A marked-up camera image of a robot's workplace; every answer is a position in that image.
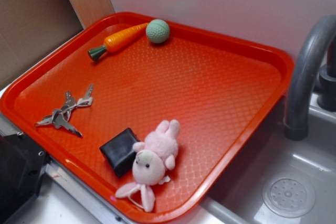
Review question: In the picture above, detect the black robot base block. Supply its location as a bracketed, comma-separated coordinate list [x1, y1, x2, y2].
[1, 132, 48, 223]

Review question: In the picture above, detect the green dimpled ball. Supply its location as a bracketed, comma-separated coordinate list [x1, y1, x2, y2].
[145, 19, 170, 44]

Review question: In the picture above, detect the orange plastic tray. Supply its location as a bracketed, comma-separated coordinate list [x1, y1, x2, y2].
[1, 13, 293, 223]

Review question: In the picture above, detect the pink plush bunny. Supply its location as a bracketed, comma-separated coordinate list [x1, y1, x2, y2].
[115, 119, 181, 212]

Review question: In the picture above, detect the black rubber block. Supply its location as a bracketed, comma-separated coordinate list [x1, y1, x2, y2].
[100, 127, 139, 178]

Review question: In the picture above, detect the orange toy carrot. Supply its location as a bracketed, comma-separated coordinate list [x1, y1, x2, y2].
[88, 23, 149, 62]

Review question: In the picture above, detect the silver key bunch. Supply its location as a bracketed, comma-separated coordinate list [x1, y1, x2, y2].
[34, 84, 94, 137]

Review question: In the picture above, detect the grey toy sink basin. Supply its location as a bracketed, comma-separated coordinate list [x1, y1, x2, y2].
[201, 102, 335, 223]

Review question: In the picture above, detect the grey toy faucet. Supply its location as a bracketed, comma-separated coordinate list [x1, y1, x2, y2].
[283, 14, 335, 141]

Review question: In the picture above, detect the brown cardboard panel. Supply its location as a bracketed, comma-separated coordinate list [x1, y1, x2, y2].
[1, 0, 114, 88]

